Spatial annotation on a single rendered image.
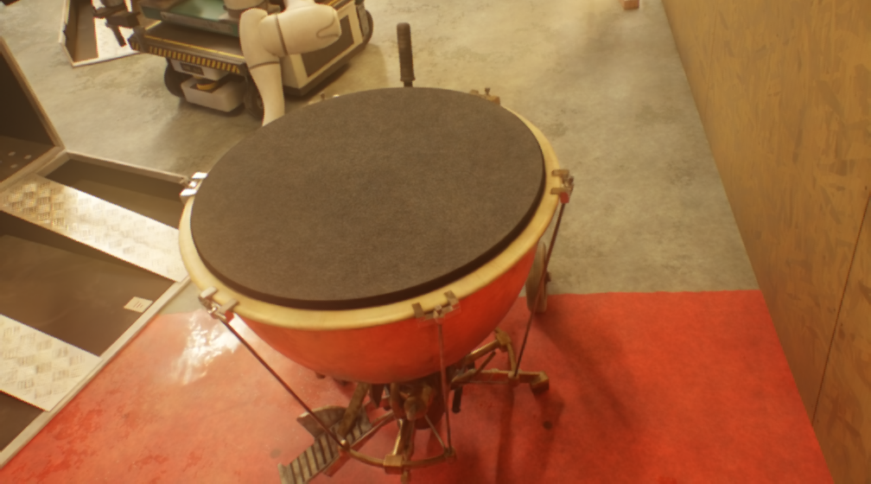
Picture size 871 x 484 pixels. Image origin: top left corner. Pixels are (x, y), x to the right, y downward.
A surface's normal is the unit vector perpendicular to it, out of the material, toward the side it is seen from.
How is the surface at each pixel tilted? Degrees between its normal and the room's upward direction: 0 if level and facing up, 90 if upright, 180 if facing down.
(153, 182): 90
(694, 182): 0
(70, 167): 92
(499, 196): 0
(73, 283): 2
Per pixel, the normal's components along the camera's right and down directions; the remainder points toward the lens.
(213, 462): -0.13, -0.78
